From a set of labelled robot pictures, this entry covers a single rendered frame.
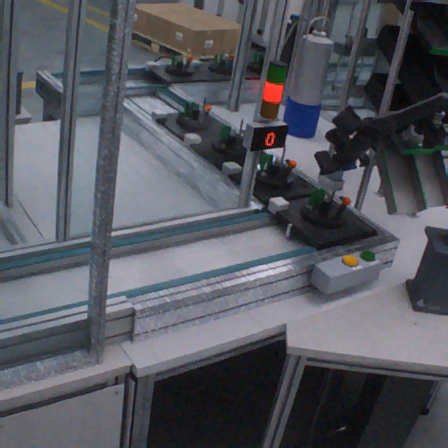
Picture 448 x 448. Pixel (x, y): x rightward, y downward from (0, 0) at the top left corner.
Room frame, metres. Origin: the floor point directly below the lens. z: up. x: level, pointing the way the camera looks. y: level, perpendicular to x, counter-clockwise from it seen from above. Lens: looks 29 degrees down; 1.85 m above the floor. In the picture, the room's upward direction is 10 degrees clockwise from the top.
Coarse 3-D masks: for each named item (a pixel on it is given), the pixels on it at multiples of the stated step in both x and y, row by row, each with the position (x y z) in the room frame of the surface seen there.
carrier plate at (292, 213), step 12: (300, 204) 1.80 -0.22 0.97; (336, 204) 1.85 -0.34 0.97; (276, 216) 1.72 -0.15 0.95; (288, 216) 1.70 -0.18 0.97; (300, 216) 1.72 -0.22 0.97; (348, 216) 1.78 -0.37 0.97; (300, 228) 1.64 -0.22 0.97; (312, 228) 1.66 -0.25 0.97; (324, 228) 1.67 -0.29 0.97; (348, 228) 1.70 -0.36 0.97; (360, 228) 1.71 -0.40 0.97; (372, 228) 1.73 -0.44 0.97; (312, 240) 1.60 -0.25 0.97; (324, 240) 1.60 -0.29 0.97; (336, 240) 1.62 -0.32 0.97
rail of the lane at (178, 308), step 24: (360, 240) 1.66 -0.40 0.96; (384, 240) 1.68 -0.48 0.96; (264, 264) 1.43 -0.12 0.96; (288, 264) 1.46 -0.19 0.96; (312, 264) 1.48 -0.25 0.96; (384, 264) 1.68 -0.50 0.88; (168, 288) 1.25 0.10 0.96; (192, 288) 1.27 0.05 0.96; (216, 288) 1.29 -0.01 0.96; (240, 288) 1.33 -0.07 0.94; (264, 288) 1.38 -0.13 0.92; (288, 288) 1.44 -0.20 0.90; (312, 288) 1.50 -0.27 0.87; (144, 312) 1.16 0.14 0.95; (168, 312) 1.20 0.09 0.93; (192, 312) 1.25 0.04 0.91; (216, 312) 1.30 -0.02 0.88; (240, 312) 1.34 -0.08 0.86; (144, 336) 1.17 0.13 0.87
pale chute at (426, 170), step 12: (420, 156) 2.04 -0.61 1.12; (432, 156) 2.06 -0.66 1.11; (420, 168) 2.00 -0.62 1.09; (432, 168) 2.03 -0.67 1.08; (444, 168) 2.01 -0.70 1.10; (432, 180) 2.00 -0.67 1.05; (444, 180) 1.99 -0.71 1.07; (432, 192) 1.96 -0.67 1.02; (444, 192) 1.98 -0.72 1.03; (432, 204) 1.93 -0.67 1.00; (444, 204) 1.96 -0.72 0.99
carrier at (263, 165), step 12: (264, 156) 1.96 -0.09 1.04; (264, 168) 1.97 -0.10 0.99; (276, 168) 1.93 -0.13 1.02; (264, 180) 1.88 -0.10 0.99; (276, 180) 1.90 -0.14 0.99; (288, 180) 1.91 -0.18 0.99; (300, 180) 1.98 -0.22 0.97; (264, 192) 1.83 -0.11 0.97; (276, 192) 1.85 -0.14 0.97; (288, 192) 1.87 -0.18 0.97; (300, 192) 1.88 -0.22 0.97; (264, 204) 1.77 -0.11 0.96
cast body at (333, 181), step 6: (336, 168) 1.73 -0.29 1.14; (330, 174) 1.72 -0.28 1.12; (336, 174) 1.72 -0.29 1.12; (342, 174) 1.74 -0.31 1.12; (324, 180) 1.73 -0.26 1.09; (330, 180) 1.72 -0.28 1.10; (336, 180) 1.72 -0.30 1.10; (342, 180) 1.73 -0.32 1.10; (330, 186) 1.71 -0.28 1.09; (336, 186) 1.71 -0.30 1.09; (342, 186) 1.73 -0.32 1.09
